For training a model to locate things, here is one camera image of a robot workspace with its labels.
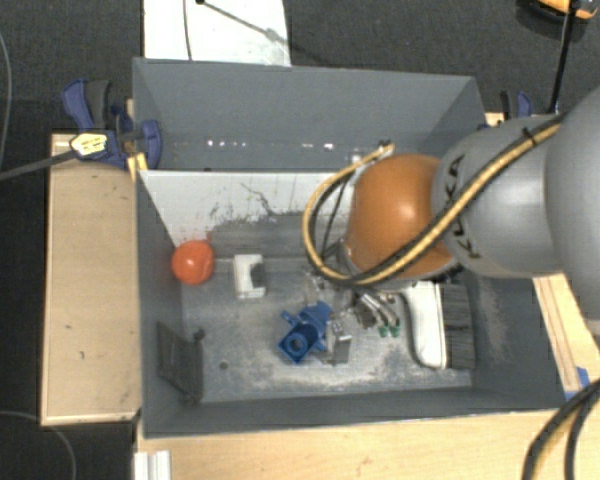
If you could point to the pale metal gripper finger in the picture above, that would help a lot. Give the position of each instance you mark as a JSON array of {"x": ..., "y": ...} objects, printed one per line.
[
  {"x": 314, "y": 294},
  {"x": 341, "y": 347}
]

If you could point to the blue plastic toy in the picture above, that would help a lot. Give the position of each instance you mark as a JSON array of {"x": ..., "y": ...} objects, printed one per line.
[{"x": 300, "y": 340}]

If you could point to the white square cup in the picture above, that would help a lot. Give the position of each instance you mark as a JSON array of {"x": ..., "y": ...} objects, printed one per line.
[{"x": 242, "y": 278}]

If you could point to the grey metal bin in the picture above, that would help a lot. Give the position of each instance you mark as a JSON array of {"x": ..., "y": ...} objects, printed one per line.
[{"x": 260, "y": 383}]

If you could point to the orange ball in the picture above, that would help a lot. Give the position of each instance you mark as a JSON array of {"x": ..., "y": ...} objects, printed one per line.
[{"x": 192, "y": 263}]

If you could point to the black plastic grate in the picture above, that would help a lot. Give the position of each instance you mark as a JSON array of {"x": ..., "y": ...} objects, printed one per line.
[{"x": 180, "y": 363}]

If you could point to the pale wood board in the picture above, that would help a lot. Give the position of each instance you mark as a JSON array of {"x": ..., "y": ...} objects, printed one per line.
[{"x": 90, "y": 293}]

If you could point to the black cylinder on white bracket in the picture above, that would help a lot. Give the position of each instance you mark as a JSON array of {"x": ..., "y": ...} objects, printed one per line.
[{"x": 430, "y": 328}]

